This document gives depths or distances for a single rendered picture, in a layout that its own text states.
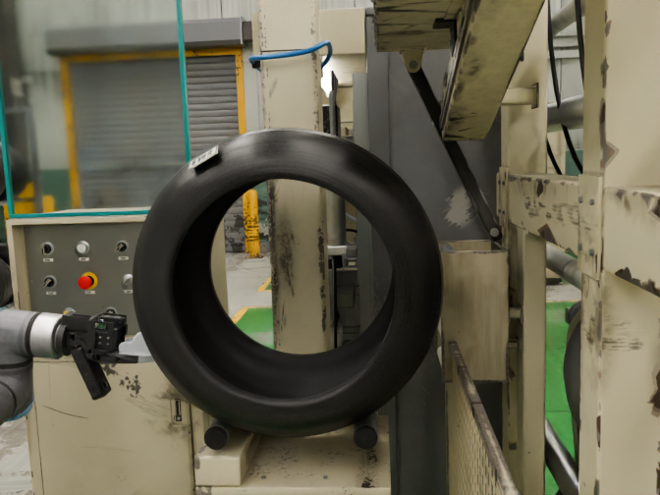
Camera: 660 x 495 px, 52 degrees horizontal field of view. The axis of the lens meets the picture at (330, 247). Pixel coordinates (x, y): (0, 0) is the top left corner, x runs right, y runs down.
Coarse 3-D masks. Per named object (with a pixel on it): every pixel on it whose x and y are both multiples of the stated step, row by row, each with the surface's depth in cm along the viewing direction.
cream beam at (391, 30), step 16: (384, 0) 100; (400, 0) 100; (416, 0) 101; (432, 0) 101; (448, 0) 101; (464, 0) 101; (384, 16) 111; (400, 16) 111; (416, 16) 112; (432, 16) 112; (448, 16) 112; (384, 32) 126; (400, 32) 127; (416, 32) 127; (432, 32) 128; (448, 32) 128; (384, 48) 144; (432, 48) 147; (448, 48) 148
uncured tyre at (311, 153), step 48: (240, 144) 119; (288, 144) 118; (336, 144) 119; (192, 192) 118; (240, 192) 146; (336, 192) 116; (384, 192) 117; (144, 240) 122; (192, 240) 147; (384, 240) 117; (432, 240) 120; (144, 288) 122; (192, 288) 149; (432, 288) 120; (144, 336) 126; (192, 336) 146; (240, 336) 150; (384, 336) 147; (432, 336) 123; (192, 384) 123; (240, 384) 145; (288, 384) 148; (336, 384) 147; (384, 384) 121; (288, 432) 125
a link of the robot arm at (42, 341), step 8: (40, 320) 133; (48, 320) 133; (56, 320) 134; (32, 328) 132; (40, 328) 132; (48, 328) 132; (56, 328) 133; (32, 336) 132; (40, 336) 132; (48, 336) 132; (32, 344) 132; (40, 344) 132; (48, 344) 132; (32, 352) 133; (40, 352) 133; (48, 352) 133; (56, 352) 134
